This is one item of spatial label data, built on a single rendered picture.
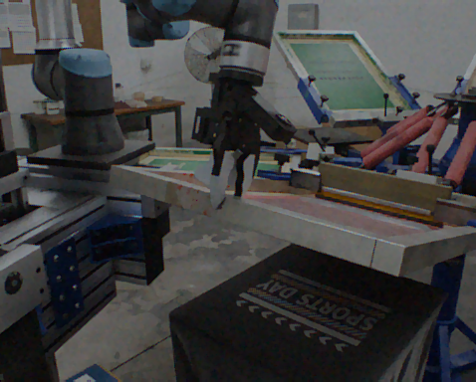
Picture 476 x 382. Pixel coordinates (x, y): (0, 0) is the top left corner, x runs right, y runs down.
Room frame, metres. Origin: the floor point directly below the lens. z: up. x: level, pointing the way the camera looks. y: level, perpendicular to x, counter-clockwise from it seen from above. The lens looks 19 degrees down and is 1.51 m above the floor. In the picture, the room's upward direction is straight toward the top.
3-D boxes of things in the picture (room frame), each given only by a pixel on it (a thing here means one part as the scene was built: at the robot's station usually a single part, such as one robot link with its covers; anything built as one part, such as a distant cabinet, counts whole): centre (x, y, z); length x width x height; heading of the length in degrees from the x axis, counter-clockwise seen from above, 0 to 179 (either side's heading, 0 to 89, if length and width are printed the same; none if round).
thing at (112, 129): (1.11, 0.37, 1.31); 0.15 x 0.15 x 0.10
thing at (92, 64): (1.12, 0.37, 1.42); 0.13 x 0.12 x 0.14; 45
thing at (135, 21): (1.37, 0.28, 1.54); 0.11 x 0.08 x 0.11; 45
